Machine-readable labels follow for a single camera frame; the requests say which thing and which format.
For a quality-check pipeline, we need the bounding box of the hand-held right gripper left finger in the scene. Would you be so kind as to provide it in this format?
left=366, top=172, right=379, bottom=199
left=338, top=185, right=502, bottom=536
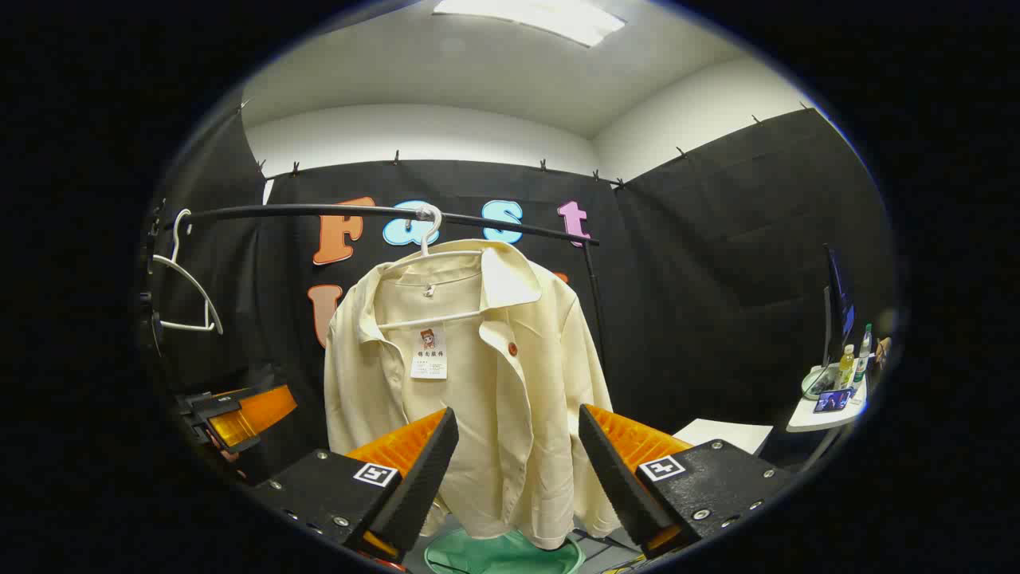
left=249, top=407, right=461, bottom=563

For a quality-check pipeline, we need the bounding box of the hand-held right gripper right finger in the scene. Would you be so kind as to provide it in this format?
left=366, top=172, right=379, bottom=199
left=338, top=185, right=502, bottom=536
left=579, top=403, right=794, bottom=556

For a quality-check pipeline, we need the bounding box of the cream jacket with red buttons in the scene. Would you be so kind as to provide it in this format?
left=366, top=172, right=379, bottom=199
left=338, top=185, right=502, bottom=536
left=323, top=239, right=622, bottom=551

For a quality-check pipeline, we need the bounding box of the white plastic hanger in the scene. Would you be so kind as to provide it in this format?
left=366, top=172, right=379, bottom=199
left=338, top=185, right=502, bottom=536
left=150, top=209, right=225, bottom=334
left=377, top=203, right=488, bottom=332

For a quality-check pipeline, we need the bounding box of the black clothes rack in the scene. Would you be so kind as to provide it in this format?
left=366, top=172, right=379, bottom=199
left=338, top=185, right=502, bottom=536
left=139, top=201, right=608, bottom=375

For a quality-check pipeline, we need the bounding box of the white paper sheet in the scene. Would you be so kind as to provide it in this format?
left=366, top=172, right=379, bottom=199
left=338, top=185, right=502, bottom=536
left=672, top=418, right=775, bottom=457

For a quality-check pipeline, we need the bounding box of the round grey bowl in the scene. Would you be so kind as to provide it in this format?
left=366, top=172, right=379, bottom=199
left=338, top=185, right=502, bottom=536
left=800, top=364, right=838, bottom=400

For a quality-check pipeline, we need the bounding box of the small white table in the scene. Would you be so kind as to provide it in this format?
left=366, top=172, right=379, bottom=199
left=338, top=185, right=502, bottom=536
left=786, top=363, right=871, bottom=471

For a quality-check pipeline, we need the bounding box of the black backdrop cloth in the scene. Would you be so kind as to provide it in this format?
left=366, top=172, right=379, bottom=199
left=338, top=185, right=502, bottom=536
left=151, top=108, right=897, bottom=483

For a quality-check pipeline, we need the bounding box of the clear bottle with green cap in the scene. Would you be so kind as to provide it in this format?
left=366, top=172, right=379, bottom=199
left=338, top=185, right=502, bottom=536
left=854, top=323, right=874, bottom=385

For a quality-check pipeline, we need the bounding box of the black monitor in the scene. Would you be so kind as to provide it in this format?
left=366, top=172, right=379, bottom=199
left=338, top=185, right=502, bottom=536
left=821, top=243, right=858, bottom=369

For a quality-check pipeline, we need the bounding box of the ceiling light panel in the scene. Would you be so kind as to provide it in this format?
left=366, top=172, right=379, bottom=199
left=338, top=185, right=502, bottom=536
left=433, top=0, right=628, bottom=49

